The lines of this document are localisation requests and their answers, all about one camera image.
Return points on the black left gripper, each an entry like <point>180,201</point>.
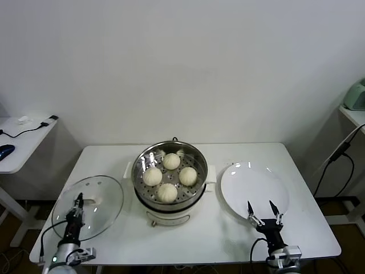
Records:
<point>74,227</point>

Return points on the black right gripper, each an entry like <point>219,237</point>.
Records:
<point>271,229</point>

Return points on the round glass pot lid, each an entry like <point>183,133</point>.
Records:
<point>99,199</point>

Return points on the white steamed baozi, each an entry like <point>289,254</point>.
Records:
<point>171,161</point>
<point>152,176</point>
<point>167,193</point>
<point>188,176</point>

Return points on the perforated steel steamer basket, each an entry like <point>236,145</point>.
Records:
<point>199,168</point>

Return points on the white round plate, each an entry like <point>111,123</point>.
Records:
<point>251,185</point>

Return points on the white side desk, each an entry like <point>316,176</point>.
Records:
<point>22,148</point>

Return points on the small black plug device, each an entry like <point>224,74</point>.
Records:
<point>52,117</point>

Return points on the blue computer mouse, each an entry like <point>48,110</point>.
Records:
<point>7,150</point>

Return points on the small white desk object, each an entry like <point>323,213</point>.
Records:
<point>24,119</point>

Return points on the white side table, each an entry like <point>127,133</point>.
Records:
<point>353,115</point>

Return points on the pale green appliance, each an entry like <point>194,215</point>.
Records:
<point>356,97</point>

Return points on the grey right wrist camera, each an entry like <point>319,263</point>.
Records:
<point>288,252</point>

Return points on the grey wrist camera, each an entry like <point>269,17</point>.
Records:
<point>288,252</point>
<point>82,254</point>

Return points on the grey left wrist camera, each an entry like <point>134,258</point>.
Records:
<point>82,254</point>

